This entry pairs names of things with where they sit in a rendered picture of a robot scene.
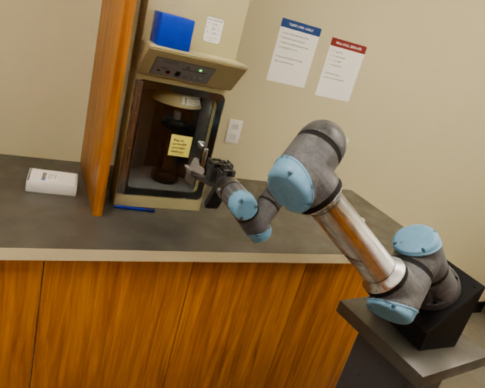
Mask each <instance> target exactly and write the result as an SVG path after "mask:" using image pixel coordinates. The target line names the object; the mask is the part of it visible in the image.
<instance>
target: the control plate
mask: <svg viewBox="0 0 485 388"><path fill-rule="evenodd" d="M186 67H189V69H187V68H186ZM157 69H160V71H157ZM200 69H201V70H202V72H200V71H199V70H200ZM166 71H170V73H169V74H166ZM215 71H216V69H211V68H208V67H204V66H200V65H193V64H190V63H186V62H180V61H176V60H172V59H166V58H162V57H158V56H157V57H156V60H155V61H154V63H153V65H152V67H151V70H150V72H149V73H152V74H156V75H163V76H167V77H171V78H175V79H182V80H186V81H190V82H198V83H202V84H207V82H208V81H209V80H210V78H211V77H212V75H213V74H214V72H215ZM176 72H181V74H180V76H174V75H175V73H176ZM185 75H188V76H187V77H185ZM193 76H195V78H193ZM199 78H202V79H201V80H200V79H199Z"/></svg>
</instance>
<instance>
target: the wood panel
mask: <svg viewBox="0 0 485 388"><path fill-rule="evenodd" d="M136 1H137V0H102V7H101V13H100V19H99V30H98V35H97V41H96V47H95V58H94V64H93V70H92V81H91V86H90V92H89V103H88V108H87V115H86V121H85V131H84V137H83V143H82V154H81V159H80V163H81V167H82V173H83V176H84V180H85V187H86V190H87V193H88V198H89V203H90V207H91V210H92V215H93V216H102V211H103V206H104V201H105V192H106V187H107V182H108V177H109V168H110V163H111V158H112V149H113V144H114V139H115V130H116V125H117V120H118V115H119V106H120V101H121V96H122V87H123V82H124V77H125V68H126V63H127V58H128V53H129V44H130V38H131V34H132V25H133V20H134V14H135V6H136Z"/></svg>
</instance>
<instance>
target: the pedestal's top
mask: <svg viewBox="0 0 485 388"><path fill-rule="evenodd" d="M367 298H369V296H364V297H359V298H354V299H344V300H340V302H339V305H338V306H337V309H336V311H337V312H338V314H340V315H341V317H343V318H344V319H345V320H346V321H347V322H348V323H349V324H350V325H351V326H352V327H353V328H354V329H355V330H356V331H357V332H358V333H359V334H360V335H361V336H363V337H364V338H365V339H366V340H367V341H368V342H369V343H370V344H371V345H372V346H373V347H374V348H375V349H376V350H377V351H378V352H379V353H380V354H382V355H383V356H384V357H385V358H386V359H387V360H388V361H389V362H390V363H391V364H392V365H393V366H394V367H395V368H396V369H397V370H398V371H399V372H400V373H402V374H403V375H404V376H405V377H406V378H407V379H408V380H409V381H410V382H411V383H412V384H413V385H414V386H415V387H416V388H421V387H424V386H428V385H430V384H433V383H437V382H440V381H441V380H445V379H448V378H450V377H453V376H457V375H460V374H462V373H466V372H469V371H471V370H475V369H477V368H480V367H482V366H485V350H484V349H482V348H481V347H480V346H478V345H477V344H476V343H475V342H474V341H472V340H471V339H469V338H468V337H467V336H465V335H464V334H463V333H461V335H460V338H459V339H458V341H457V344H456V345H455V346H453V347H447V348H439V349H433V350H421V351H418V350H417V349H416V348H415V347H414V346H413V345H412V344H411V343H410V342H409V341H408V340H407V339H406V338H405V337H404V336H403V335H402V334H401V333H400V332H399V331H398V330H397V329H396V328H395V327H394V326H393V325H392V324H391V323H390V322H389V321H388V320H385V319H383V318H381V317H379V316H378V315H376V314H375V313H373V312H372V311H370V310H369V309H368V307H367V305H366V302H367Z"/></svg>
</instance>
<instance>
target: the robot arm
mask: <svg viewBox="0 0 485 388"><path fill-rule="evenodd" d="M345 152H346V137H345V134H344V132H343V130H342V129H341V128H340V127H339V126H338V125H337V124H336V123H335V122H332V121H330V120H326V119H319V120H315V121H312V122H310V123H309V124H307V125H305V126H304V127H303V128H302V129H301V130H300V132H299V133H298V134H297V136H296V137H295V139H294V140H293V141H292V142H291V143H290V144H289V146H288V147H287V148H286V150H285V151H284V152H283V154H282V155H281V156H280V157H279V158H278V159H277V160H276V161H275V162H274V165H273V167H272V168H271V169H270V171H269V174H268V179H267V183H268V186H267V187H266V188H265V189H264V191H263V192H262V193H261V195H260V196H259V198H258V199H257V200H255V198H254V196H253V195H252V194H251V193H250V192H248V191H247V190H246V189H245V188H244V187H243V185H242V184H241V183H240V182H239V181H238V180H237V179H236V178H235V174H236V171H235V170H234V169H233V166H234V165H233V164H232V163H231V162H230V161H229V160H227V161H226V160H222V159H216V158H212V159H211V158H209V157H208V161H207V164H206V169H207V172H206V175H205V176H204V174H205V169H204V168H203V167H201V166H200V164H199V159H198V158H196V157H195V158H193V160H192V162H191V164H190V166H188V165H186V164H185V165H184V166H185V168H186V170H187V171H188V173H189V174H190V175H191V176H192V177H193V178H194V179H196V180H198V181H200V182H203V183H205V184H206V185H208V186H212V190H211V192H210V193H209V195H208V196H207V198H206V200H205V202H204V205H205V208H208V209H218V207H219V205H220V204H221V202H224V203H225V204H226V206H227V207H228V209H229V211H230V212H231V213H232V214H233V216H234V217H235V219H236V220H237V222H238V223H239V224H240V225H241V227H242V229H243V230H244V233H245V234H246V235H247V236H248V237H249V238H250V240H251V241H253V242H254V243H262V242H264V241H266V240H267V239H268V238H269V237H270V236H271V234H272V228H271V225H270V223H271V221H272V220H273V218H274V217H275V215H276V214H277V213H278V211H279V210H280V209H281V207H282V206H285V207H286V209H288V210H289V211H291V212H295V213H302V214H303V215H305V216H312V217H313V218H314V219H315V220H316V221H317V222H318V224H319V225H320V226H321V227H322V229H323V230H324V231H325V232H326V234H327V235H328V236H329V237H330V238H331V240H332V241H333V242H334V243H335V244H336V245H337V247H338V248H339V249H340V251H341V252H342V253H343V254H344V256H345V257H346V258H347V259H348V260H349V261H350V262H351V263H352V265H353V266H354V267H355V268H356V270H357V271H358V272H359V273H360V275H361V276H362V277H363V288H364V289H365V290H366V291H367V292H368V293H369V295H370V297H369V298H367V302H366V305H367V307H368V309H369V310H370V311H372V312H373V313H375V314H376V315H378V316H379V317H381V318H383V319H385V320H388V321H390V322H392V323H397V324H402V325H406V324H410V323H412V322H413V320H414V319H415V317H416V315H417V313H419V309H424V310H429V311H436V310H441V309H445V308H447V307H449V306H451V305H452V304H454V303H455V302H456V301H457V299H458V298H459V296H460V292H461V284H460V279H459V276H458V275H457V273H456V272H455V271H454V270H453V269H452V268H451V267H450V266H449V265H448V263H447V258H446V256H445V253H444V250H443V243H442V240H441V238H440V237H439V234H438V233H437V231H436V230H435V229H433V228H431V227H429V226H425V225H420V224H416V225H410V226H405V227H403V228H402V229H400V230H398V231H397V232H396V233H395V234H394V236H393V240H392V246H393V249H394V252H393V255H392V256H391V255H390V254H389V253H388V252H387V251H386V249H385V248H384V246H383V245H382V244H381V242H380V241H379V240H378V239H377V238H376V236H375V235H374V234H373V232H372V231H371V230H370V228H369V227H368V225H367V224H366V223H365V222H364V221H363V219H362V218H361V217H360V215H359V214H358V213H357V211H356V210H355V209H354V208H353V207H352V205H351V204H350V203H349V201H348V200H347V199H346V197H345V196H344V195H343V194H342V193H341V192H342V188H343V183H342V181H341V180H340V178H339V177H338V176H337V174H336V173H335V169H336V168H337V166H338V165H339V163H340V162H341V160H342V159H343V157H344V155H345ZM230 164H231V165H230Z"/></svg>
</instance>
